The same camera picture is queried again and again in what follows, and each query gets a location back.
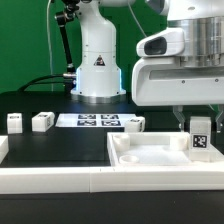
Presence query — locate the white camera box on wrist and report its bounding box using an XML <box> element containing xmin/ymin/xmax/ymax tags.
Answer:
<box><xmin>136</xmin><ymin>28</ymin><xmax>185</xmax><ymax>57</ymax></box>

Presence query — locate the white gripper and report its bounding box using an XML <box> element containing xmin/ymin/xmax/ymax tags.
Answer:
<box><xmin>132</xmin><ymin>57</ymin><xmax>224</xmax><ymax>132</ymax></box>

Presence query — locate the white fiducial marker sheet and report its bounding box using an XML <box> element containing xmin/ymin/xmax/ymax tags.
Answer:
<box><xmin>56</xmin><ymin>113</ymin><xmax>136</xmax><ymax>127</ymax></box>

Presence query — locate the black cable bundle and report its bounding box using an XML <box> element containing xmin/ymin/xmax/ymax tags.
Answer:
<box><xmin>18</xmin><ymin>73</ymin><xmax>77</xmax><ymax>93</ymax></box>

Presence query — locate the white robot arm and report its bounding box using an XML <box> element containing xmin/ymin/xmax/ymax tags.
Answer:
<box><xmin>65</xmin><ymin>0</ymin><xmax>224</xmax><ymax>129</ymax></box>

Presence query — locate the grey thin cable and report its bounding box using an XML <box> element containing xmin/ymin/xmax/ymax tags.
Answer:
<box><xmin>46</xmin><ymin>0</ymin><xmax>56</xmax><ymax>92</ymax></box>

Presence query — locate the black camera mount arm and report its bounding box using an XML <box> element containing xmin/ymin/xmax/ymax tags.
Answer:
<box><xmin>55</xmin><ymin>0</ymin><xmax>80</xmax><ymax>92</ymax></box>

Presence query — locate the white U-shaped workspace fence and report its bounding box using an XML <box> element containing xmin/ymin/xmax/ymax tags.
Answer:
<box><xmin>0</xmin><ymin>136</ymin><xmax>224</xmax><ymax>194</ymax></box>

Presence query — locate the white square table top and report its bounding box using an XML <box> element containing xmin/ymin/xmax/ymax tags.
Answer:
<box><xmin>107</xmin><ymin>132</ymin><xmax>224</xmax><ymax>166</ymax></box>

